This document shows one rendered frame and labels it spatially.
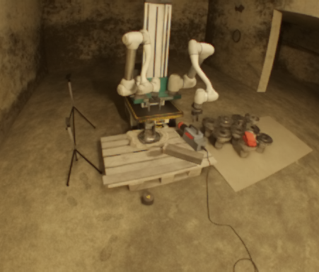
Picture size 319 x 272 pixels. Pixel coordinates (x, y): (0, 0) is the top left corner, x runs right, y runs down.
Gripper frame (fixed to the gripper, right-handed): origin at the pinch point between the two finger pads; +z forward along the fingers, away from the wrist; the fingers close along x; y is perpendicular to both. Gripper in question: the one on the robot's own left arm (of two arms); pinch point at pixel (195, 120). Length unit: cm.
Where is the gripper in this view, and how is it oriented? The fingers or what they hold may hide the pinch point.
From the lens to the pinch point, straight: 212.3
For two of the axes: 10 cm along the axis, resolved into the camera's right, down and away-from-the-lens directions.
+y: 4.9, 5.3, -7.0
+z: -0.6, 8.1, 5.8
